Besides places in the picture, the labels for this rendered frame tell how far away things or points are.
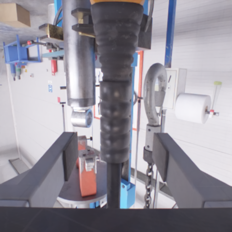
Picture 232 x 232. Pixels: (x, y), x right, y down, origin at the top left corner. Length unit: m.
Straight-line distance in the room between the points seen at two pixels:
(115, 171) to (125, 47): 0.17
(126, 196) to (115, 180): 1.36
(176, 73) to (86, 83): 0.86
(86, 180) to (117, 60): 1.10
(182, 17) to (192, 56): 0.61
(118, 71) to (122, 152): 0.11
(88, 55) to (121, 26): 0.98
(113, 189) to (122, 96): 0.15
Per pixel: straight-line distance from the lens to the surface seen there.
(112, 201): 0.29
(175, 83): 1.66
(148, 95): 0.31
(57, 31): 1.41
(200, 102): 1.58
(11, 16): 4.01
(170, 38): 1.81
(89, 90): 1.18
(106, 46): 0.21
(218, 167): 3.03
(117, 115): 0.21
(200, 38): 2.88
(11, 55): 8.07
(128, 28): 0.21
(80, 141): 1.52
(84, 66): 1.16
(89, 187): 1.29
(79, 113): 1.24
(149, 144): 0.37
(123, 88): 0.21
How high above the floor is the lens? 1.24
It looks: 14 degrees up
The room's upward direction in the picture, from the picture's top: 179 degrees counter-clockwise
